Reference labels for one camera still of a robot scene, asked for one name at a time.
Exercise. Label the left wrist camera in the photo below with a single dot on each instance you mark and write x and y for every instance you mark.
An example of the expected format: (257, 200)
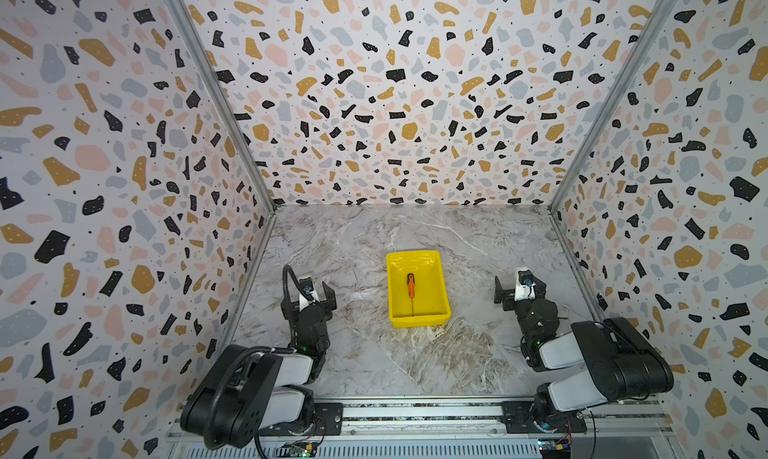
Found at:
(307, 293)

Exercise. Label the orange black handled screwdriver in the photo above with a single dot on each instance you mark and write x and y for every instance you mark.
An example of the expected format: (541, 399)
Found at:
(411, 291)

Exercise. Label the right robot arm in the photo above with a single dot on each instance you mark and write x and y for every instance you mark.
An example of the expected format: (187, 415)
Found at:
(614, 361)

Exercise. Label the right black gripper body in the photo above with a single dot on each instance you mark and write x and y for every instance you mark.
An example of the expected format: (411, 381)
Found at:
(525, 312)

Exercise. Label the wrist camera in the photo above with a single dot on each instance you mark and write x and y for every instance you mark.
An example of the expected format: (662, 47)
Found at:
(525, 286)
(307, 293)

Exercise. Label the right circuit board with wires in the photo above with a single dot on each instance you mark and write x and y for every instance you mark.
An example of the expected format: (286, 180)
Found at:
(554, 448)

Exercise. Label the left green circuit board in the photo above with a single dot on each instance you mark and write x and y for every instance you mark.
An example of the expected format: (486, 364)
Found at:
(301, 449)

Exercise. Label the yellow plastic bin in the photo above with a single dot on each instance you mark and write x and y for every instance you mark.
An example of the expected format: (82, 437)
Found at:
(432, 306)

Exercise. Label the aluminium corner post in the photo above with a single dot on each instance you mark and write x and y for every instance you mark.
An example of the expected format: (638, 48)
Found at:
(188, 33)
(662, 9)

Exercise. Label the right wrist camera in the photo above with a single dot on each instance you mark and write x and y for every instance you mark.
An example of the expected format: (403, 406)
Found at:
(525, 286)

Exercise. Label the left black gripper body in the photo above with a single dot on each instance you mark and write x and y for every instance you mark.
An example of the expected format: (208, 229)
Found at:
(322, 349)

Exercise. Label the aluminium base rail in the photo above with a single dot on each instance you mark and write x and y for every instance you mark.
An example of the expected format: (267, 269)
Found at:
(454, 418)

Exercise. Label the left aluminium corner post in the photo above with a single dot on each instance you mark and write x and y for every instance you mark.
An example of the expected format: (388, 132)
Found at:
(188, 33)

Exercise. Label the right aluminium corner post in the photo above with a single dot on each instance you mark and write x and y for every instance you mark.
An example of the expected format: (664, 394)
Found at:
(662, 9)

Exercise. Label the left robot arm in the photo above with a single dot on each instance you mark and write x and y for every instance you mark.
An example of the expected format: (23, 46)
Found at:
(259, 390)

